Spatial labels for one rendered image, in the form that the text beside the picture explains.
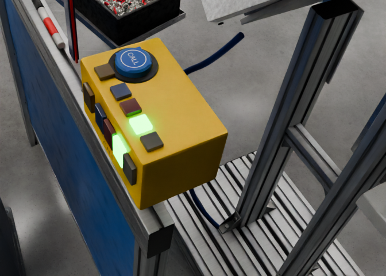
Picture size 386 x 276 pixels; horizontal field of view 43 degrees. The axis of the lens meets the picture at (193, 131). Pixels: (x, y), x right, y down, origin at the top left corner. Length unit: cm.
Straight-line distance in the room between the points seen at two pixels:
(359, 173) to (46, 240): 101
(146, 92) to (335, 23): 55
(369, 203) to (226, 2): 40
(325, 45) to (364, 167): 25
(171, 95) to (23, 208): 123
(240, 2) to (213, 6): 5
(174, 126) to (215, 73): 162
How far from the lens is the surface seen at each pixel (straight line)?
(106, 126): 51
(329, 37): 101
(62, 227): 164
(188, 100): 51
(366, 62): 240
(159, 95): 51
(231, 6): 84
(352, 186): 104
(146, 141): 47
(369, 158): 97
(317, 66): 105
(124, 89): 51
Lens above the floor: 145
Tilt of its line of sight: 51 degrees down
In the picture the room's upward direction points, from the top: 11 degrees clockwise
